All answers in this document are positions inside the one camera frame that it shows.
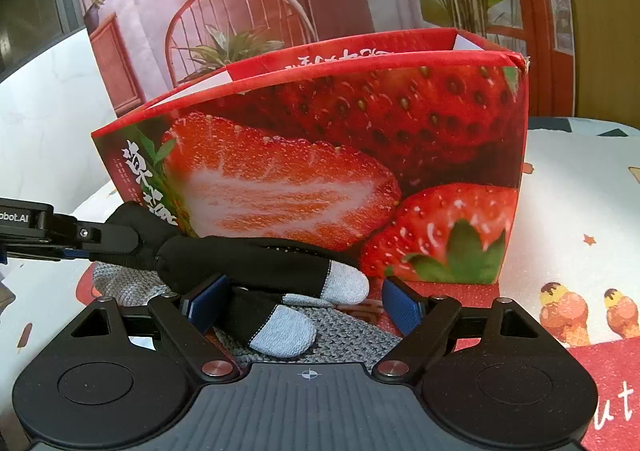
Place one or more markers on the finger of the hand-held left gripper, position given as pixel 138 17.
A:
pixel 75 255
pixel 105 236

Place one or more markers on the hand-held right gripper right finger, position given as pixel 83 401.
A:
pixel 401 307

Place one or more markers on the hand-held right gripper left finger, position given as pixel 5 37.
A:
pixel 206 302

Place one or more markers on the grey knitted cloth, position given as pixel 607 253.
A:
pixel 345 331

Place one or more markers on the black glove with grey fingertips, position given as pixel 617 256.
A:
pixel 260 266

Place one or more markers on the red strawberry print cardboard box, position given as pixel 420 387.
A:
pixel 325 171

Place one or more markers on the white cartoon printed blanket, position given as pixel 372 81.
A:
pixel 575 211

